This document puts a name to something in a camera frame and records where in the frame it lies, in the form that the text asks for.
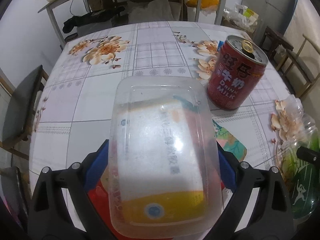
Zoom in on green plastic bottle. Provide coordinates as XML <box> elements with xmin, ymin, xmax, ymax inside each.
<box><xmin>271</xmin><ymin>95</ymin><xmax>319</xmax><ymax>220</ymax></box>

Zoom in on red snack bag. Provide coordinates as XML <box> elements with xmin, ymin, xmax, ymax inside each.
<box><xmin>87</xmin><ymin>118</ymin><xmax>249</xmax><ymax>240</ymax></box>

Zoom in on yellow and white medicine box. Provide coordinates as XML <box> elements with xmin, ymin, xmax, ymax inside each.
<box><xmin>115</xmin><ymin>98</ymin><xmax>207</xmax><ymax>226</ymax></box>

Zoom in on clear plastic food container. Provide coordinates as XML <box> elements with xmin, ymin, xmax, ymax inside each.
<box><xmin>107</xmin><ymin>76</ymin><xmax>222</xmax><ymax>239</ymax></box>

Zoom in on red milk drink can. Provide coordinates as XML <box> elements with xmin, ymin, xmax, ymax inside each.
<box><xmin>207</xmin><ymin>35</ymin><xmax>268</xmax><ymax>110</ymax></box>

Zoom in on floral plastic tablecloth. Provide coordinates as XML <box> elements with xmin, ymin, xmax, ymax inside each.
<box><xmin>30</xmin><ymin>22</ymin><xmax>289</xmax><ymax>180</ymax></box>

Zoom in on dark chair left of table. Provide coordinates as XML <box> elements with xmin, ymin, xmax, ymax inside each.
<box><xmin>1</xmin><ymin>65</ymin><xmax>48</xmax><ymax>160</ymax></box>

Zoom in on wooden chair with dark seat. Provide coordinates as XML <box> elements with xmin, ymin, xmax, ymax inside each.
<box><xmin>276</xmin><ymin>34</ymin><xmax>319</xmax><ymax>98</ymax></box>

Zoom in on small blue object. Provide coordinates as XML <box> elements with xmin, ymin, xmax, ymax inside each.
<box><xmin>217</xmin><ymin>41</ymin><xmax>224</xmax><ymax>52</ymax></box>

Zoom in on dark wooden stool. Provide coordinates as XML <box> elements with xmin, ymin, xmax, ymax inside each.
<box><xmin>259</xmin><ymin>26</ymin><xmax>293</xmax><ymax>61</ymax></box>

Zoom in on white plastic bags pile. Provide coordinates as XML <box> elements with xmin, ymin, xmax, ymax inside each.
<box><xmin>223</xmin><ymin>3</ymin><xmax>259</xmax><ymax>32</ymax></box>

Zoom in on black garment under shelf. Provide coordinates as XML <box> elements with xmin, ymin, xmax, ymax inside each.
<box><xmin>62</xmin><ymin>6</ymin><xmax>125</xmax><ymax>34</ymax></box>

